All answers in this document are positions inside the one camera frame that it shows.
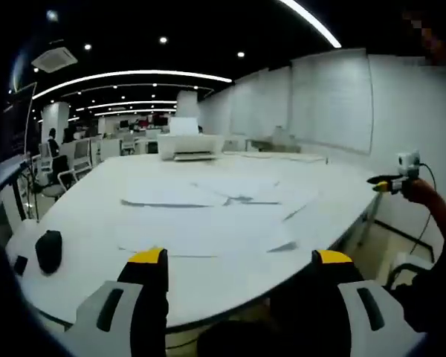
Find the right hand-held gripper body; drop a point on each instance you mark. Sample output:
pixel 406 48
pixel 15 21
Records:
pixel 408 163

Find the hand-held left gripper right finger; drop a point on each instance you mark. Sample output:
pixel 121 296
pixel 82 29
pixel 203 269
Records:
pixel 379 327

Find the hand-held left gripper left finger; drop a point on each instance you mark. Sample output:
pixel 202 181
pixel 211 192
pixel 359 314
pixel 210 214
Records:
pixel 96 320

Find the stack of white printing papers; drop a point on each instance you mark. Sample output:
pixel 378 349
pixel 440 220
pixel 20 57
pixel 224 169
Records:
pixel 208 219

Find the person's right hand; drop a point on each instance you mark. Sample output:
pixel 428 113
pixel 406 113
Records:
pixel 418 191

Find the white armrest chair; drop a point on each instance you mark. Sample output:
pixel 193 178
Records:
pixel 412 269

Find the white roller blind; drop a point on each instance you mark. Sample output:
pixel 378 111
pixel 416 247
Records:
pixel 331 100

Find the small black flat object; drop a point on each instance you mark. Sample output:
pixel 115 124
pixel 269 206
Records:
pixel 21 265

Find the grey white printer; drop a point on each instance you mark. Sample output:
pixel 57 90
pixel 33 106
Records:
pixel 282 139

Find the white table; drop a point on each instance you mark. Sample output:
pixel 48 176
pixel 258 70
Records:
pixel 96 208

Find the black office chair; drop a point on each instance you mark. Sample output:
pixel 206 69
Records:
pixel 57 175

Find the white mesh office chair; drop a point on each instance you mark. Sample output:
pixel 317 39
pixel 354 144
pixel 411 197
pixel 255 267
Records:
pixel 81 156

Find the grey monitor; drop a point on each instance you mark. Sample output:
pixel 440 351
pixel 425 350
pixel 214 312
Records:
pixel 11 171

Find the wide bright ceiling light strip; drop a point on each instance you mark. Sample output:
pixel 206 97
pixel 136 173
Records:
pixel 312 20

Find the dark display board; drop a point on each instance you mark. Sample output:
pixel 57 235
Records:
pixel 18 119

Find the long curved ceiling light strip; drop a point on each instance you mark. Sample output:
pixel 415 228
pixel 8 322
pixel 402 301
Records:
pixel 134 74

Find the round ceiling spotlights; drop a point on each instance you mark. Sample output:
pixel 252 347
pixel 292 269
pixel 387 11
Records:
pixel 163 39

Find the ceiling air conditioner vent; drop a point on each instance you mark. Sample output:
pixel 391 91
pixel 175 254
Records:
pixel 54 59

